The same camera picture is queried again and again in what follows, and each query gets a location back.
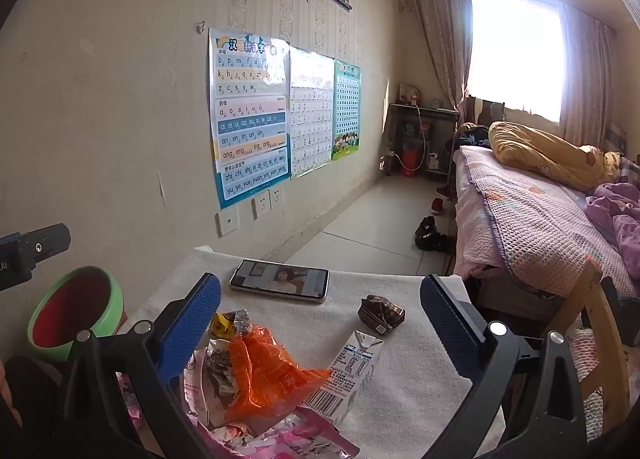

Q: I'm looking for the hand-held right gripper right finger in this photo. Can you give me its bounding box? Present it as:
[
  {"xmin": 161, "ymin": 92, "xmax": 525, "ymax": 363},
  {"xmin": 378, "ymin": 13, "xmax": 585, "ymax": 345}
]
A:
[{"xmin": 419, "ymin": 274, "xmax": 588, "ymax": 459}]

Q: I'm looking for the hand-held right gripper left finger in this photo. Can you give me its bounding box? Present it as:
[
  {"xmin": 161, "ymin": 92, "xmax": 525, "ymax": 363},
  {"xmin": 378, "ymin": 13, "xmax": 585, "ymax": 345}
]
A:
[{"xmin": 52, "ymin": 271, "xmax": 223, "ymax": 459}]

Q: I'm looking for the silver and yellow wrapper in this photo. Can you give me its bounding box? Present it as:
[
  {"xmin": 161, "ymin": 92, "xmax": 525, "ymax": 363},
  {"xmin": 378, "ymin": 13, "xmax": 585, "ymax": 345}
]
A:
[{"xmin": 209, "ymin": 309, "xmax": 256, "ymax": 340}]

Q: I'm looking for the brown wrapper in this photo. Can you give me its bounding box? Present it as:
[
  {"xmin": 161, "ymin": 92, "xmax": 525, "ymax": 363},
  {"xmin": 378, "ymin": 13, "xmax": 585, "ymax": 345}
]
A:
[{"xmin": 358, "ymin": 294, "xmax": 406, "ymax": 337}]

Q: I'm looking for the green bin with red liner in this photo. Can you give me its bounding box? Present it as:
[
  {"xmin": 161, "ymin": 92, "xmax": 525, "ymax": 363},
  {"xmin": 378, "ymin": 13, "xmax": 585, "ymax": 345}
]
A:
[{"xmin": 26, "ymin": 265, "xmax": 126, "ymax": 365}]

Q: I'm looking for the orange plastic wrapper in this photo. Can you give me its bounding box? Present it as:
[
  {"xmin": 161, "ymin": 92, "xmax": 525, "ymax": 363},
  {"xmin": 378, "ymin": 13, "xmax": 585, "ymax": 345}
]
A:
[{"xmin": 227, "ymin": 325, "xmax": 333, "ymax": 422}]

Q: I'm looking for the crumpled silver wrapper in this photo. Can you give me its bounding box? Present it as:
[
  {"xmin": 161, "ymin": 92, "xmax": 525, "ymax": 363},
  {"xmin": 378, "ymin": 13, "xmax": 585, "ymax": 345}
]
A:
[{"xmin": 185, "ymin": 339, "xmax": 251, "ymax": 432}]

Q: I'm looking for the white table cloth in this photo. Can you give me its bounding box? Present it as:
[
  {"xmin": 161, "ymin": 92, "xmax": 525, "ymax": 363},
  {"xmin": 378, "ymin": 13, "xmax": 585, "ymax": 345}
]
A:
[{"xmin": 120, "ymin": 245, "xmax": 506, "ymax": 459}]

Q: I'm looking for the pair of black shoes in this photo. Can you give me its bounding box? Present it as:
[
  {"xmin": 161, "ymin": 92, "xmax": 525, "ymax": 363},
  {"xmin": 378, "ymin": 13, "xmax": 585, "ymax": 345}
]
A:
[{"xmin": 414, "ymin": 216, "xmax": 451, "ymax": 253}]

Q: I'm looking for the smartphone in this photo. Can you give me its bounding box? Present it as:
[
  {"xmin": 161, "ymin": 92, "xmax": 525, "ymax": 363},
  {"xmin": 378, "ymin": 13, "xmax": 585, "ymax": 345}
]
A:
[{"xmin": 229, "ymin": 259, "xmax": 331, "ymax": 305}]

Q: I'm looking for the white milk carton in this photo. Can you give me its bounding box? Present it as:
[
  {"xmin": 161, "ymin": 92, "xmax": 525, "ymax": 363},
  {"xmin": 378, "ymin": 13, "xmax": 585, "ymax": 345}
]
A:
[{"xmin": 300, "ymin": 329, "xmax": 386, "ymax": 427}]

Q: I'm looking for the bed with pink cover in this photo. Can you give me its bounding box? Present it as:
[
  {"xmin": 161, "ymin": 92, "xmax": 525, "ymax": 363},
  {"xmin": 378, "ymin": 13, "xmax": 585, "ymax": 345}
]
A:
[{"xmin": 452, "ymin": 144, "xmax": 640, "ymax": 300}]

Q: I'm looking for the wooden chair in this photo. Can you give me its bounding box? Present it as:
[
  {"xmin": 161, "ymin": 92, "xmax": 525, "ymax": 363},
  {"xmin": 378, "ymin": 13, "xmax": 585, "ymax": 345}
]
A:
[{"xmin": 545, "ymin": 259, "xmax": 640, "ymax": 440}]

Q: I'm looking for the pink plastic wrapper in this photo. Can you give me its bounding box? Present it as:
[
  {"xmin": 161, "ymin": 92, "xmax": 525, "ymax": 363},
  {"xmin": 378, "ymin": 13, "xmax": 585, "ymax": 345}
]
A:
[{"xmin": 116, "ymin": 369, "xmax": 361, "ymax": 459}]

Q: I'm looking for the dark clothes pile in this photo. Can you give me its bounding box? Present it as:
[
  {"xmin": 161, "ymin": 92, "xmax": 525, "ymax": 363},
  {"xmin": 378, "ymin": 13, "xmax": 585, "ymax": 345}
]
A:
[{"xmin": 452, "ymin": 124, "xmax": 493, "ymax": 147}]

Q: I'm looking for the yellow quilt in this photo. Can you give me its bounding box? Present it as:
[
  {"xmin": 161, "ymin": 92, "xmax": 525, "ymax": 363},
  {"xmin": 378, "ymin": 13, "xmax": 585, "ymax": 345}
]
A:
[{"xmin": 487, "ymin": 121, "xmax": 621, "ymax": 192}]

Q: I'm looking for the purple blanket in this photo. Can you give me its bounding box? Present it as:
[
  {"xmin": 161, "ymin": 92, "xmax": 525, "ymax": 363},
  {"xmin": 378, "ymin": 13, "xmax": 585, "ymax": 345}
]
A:
[{"xmin": 585, "ymin": 182, "xmax": 640, "ymax": 285}]

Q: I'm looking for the metal shelf table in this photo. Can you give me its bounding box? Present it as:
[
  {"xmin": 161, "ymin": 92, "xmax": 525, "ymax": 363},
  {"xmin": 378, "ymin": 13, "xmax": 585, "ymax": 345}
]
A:
[{"xmin": 387, "ymin": 103, "xmax": 461, "ymax": 180}]

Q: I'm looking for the bright window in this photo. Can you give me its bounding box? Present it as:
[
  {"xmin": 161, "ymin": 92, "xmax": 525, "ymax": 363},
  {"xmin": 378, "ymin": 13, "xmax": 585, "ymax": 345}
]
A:
[{"xmin": 467, "ymin": 0, "xmax": 568, "ymax": 122}]

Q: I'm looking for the patterned pink curtain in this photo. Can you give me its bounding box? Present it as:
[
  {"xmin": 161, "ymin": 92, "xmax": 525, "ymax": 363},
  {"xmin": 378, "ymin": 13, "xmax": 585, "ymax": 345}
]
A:
[
  {"xmin": 557, "ymin": 1, "xmax": 618, "ymax": 147},
  {"xmin": 412, "ymin": 0, "xmax": 473, "ymax": 124}
]

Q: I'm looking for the white charging cable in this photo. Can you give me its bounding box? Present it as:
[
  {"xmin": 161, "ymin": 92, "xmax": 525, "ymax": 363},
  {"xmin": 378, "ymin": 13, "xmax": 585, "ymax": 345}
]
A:
[{"xmin": 395, "ymin": 104, "xmax": 431, "ymax": 160}]

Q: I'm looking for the blue letter wall poster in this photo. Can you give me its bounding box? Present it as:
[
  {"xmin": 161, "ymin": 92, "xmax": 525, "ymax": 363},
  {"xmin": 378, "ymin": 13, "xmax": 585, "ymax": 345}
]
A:
[{"xmin": 207, "ymin": 28, "xmax": 293, "ymax": 212}]

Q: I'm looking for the green chart wall poster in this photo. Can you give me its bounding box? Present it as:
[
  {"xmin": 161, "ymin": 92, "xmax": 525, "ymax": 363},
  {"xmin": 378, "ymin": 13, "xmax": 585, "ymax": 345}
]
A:
[{"xmin": 332, "ymin": 59, "xmax": 362, "ymax": 161}]

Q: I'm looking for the white chart wall poster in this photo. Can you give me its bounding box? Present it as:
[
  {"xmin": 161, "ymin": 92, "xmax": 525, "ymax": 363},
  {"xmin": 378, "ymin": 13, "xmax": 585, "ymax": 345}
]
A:
[{"xmin": 289, "ymin": 45, "xmax": 336, "ymax": 180}]

